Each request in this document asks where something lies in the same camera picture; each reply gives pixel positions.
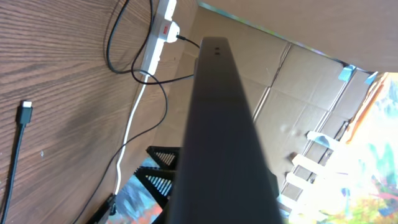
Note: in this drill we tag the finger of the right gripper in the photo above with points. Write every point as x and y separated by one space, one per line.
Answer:
165 157
158 182

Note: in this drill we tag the blue Galaxy smartphone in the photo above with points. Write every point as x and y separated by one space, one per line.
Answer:
222 175

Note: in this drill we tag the white charger plug adapter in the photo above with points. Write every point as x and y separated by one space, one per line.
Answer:
168 32

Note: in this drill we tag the white power strip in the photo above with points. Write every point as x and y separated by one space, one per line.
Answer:
154 45

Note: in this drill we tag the brown cardboard backdrop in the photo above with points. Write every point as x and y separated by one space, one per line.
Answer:
303 66

